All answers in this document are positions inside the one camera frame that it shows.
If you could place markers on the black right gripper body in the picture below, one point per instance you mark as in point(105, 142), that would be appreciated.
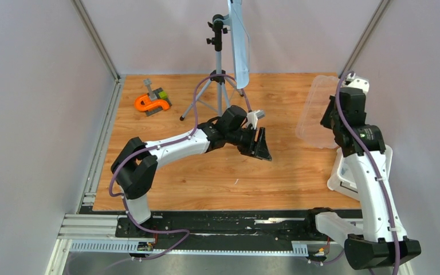
point(329, 117)

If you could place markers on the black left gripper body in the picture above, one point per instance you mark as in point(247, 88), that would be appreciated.
point(245, 140)

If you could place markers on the clear plastic lid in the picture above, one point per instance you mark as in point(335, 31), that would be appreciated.
point(308, 127)

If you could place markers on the white plastic box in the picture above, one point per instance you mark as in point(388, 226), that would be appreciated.
point(342, 179)

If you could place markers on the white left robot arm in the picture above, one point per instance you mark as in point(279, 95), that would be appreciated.
point(135, 167)

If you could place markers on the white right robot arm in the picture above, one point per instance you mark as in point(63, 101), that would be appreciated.
point(383, 240)

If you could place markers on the orange grey toy fixture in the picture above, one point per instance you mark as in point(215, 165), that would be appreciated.
point(152, 102)

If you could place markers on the white tablet panel on tripod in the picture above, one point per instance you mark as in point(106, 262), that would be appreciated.
point(240, 41)

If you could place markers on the grey tripod stand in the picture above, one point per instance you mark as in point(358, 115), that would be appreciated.
point(218, 25)

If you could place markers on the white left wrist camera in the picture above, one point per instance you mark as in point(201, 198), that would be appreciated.
point(253, 117)

